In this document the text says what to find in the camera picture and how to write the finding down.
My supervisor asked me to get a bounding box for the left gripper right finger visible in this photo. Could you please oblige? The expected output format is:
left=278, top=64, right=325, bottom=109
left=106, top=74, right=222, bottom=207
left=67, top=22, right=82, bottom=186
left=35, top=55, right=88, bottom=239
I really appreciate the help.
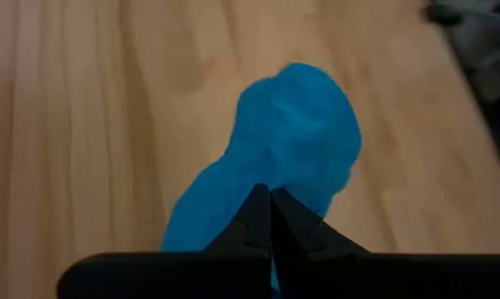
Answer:
left=271, top=188, right=500, bottom=299

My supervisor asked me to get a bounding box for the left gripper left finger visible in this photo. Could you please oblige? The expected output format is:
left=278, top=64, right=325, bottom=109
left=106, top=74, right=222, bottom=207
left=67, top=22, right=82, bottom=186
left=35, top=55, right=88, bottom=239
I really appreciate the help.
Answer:
left=56, top=184, right=272, bottom=299

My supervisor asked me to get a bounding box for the bright blue garment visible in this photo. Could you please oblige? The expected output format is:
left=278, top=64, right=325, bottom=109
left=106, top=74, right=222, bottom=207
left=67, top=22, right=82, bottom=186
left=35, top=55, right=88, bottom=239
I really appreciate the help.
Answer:
left=160, top=61, right=363, bottom=292

